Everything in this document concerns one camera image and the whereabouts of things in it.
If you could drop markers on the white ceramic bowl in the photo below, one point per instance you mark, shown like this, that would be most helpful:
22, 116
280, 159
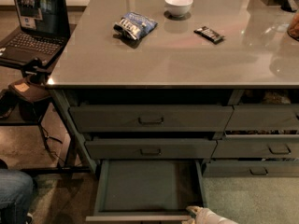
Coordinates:
178, 8

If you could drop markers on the black box with note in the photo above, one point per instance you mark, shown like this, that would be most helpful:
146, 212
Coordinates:
30, 89

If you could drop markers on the grey drawer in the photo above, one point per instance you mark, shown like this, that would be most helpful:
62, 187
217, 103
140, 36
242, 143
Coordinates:
257, 146
150, 118
147, 191
264, 117
161, 148
251, 169

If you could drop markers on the grey cabinet frame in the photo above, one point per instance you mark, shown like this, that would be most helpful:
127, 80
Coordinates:
64, 99

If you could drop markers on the black candy bar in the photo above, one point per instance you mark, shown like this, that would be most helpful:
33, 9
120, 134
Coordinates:
209, 34

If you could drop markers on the blue chip bag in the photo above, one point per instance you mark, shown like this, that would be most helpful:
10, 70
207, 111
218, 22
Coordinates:
134, 26

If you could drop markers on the orange jar at edge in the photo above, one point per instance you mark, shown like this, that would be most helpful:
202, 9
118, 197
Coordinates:
293, 29

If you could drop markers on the person leg in jeans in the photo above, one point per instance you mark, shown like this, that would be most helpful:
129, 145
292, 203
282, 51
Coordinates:
16, 189

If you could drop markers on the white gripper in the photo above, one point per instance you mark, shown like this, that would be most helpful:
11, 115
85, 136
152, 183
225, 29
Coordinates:
209, 216

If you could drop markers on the black open laptop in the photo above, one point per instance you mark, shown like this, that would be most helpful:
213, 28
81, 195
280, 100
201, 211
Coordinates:
44, 32

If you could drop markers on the black laptop stand cart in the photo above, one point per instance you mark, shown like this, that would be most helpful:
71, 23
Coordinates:
27, 113

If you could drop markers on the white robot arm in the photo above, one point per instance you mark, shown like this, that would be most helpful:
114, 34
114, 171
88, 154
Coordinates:
224, 220

